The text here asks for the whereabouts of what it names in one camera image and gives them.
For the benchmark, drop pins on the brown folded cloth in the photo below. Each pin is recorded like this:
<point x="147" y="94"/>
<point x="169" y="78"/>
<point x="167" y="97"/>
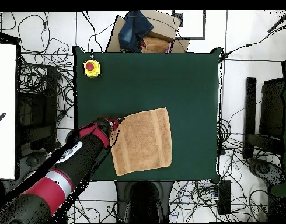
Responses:
<point x="154" y="45"/>

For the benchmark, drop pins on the white table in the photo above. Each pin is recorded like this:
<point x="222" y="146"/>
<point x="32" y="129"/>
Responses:
<point x="5" y="93"/>

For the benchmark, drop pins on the black flat bar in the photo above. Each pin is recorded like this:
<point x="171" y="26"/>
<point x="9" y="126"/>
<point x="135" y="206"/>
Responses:
<point x="250" y="105"/>

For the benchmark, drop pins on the yellow emergency stop button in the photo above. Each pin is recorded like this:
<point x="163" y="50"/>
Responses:
<point x="91" y="68"/>

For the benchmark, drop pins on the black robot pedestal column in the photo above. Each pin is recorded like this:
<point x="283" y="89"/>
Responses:
<point x="144" y="203"/>

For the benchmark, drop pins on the black stand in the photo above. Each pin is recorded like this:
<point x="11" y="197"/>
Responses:
<point x="271" y="105"/>

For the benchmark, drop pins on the black square frame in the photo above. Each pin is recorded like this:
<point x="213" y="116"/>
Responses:
<point x="192" y="37"/>

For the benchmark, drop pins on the blue denim jeans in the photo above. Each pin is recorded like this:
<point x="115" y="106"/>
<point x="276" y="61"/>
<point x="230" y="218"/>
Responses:
<point x="133" y="30"/>

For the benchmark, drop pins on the black rod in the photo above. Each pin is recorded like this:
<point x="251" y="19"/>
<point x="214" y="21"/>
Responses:
<point x="279" y="22"/>

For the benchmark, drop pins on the black power box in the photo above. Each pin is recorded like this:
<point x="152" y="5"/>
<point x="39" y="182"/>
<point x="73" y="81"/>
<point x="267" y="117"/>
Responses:
<point x="225" y="198"/>

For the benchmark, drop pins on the black pedestal foot with knob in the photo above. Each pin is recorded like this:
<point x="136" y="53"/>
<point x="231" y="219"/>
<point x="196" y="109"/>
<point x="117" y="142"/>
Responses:
<point x="166" y="198"/>
<point x="122" y="203"/>

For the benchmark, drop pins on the dark green tablecloth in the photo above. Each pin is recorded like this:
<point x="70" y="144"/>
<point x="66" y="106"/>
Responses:
<point x="145" y="81"/>

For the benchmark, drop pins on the black equipment rack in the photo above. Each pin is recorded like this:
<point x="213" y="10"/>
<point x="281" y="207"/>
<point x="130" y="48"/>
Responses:
<point x="38" y="112"/>

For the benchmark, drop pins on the brown cardboard box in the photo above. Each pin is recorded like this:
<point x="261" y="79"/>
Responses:
<point x="164" y="25"/>

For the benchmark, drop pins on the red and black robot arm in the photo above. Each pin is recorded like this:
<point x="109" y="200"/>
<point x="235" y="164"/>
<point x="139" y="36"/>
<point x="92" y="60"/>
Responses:
<point x="63" y="172"/>

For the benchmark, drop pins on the pink cloth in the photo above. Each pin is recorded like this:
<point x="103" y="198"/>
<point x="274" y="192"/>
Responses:
<point x="169" y="47"/>

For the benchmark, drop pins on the tan terry towel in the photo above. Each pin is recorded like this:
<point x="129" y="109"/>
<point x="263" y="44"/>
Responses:
<point x="145" y="144"/>

